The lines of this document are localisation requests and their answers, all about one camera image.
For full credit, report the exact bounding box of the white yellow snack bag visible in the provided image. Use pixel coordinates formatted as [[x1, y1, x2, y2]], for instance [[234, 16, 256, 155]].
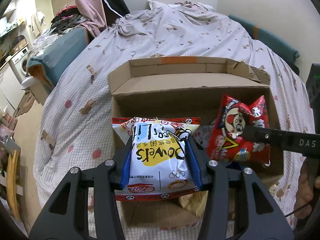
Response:
[[112, 117, 201, 202]]

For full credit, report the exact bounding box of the red cartoon snack bag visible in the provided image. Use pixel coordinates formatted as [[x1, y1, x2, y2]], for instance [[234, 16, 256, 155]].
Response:
[[206, 94, 270, 164]]

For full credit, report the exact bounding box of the person's right hand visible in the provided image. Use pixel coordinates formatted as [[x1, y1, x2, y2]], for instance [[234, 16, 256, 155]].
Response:
[[294, 159, 313, 219]]

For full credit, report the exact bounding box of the brown biscuit packet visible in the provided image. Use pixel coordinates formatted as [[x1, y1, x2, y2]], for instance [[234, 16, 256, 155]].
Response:
[[178, 191, 208, 218]]

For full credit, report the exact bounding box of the patterned white bed sheet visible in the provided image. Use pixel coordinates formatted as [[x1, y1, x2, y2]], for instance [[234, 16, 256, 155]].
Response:
[[29, 5, 315, 239]]

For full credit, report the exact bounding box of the brown cardboard box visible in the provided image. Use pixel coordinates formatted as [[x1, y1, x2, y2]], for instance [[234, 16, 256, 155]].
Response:
[[108, 56, 280, 230]]

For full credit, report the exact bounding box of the teal mattress edge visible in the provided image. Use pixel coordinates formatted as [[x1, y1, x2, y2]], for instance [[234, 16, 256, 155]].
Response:
[[228, 14, 300, 69]]

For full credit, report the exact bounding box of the wooden chair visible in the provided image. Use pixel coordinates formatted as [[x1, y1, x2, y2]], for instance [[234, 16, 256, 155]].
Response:
[[6, 150, 21, 222]]

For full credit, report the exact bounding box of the white washing machine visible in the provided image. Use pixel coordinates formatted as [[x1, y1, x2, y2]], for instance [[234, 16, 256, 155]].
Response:
[[9, 45, 29, 84]]

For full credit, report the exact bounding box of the pile of dark clothes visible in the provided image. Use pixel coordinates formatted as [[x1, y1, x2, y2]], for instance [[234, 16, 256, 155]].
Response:
[[50, 5, 85, 34]]

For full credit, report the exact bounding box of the pink curtain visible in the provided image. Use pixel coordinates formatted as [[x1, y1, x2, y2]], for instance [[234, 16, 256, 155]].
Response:
[[75, 0, 107, 37]]

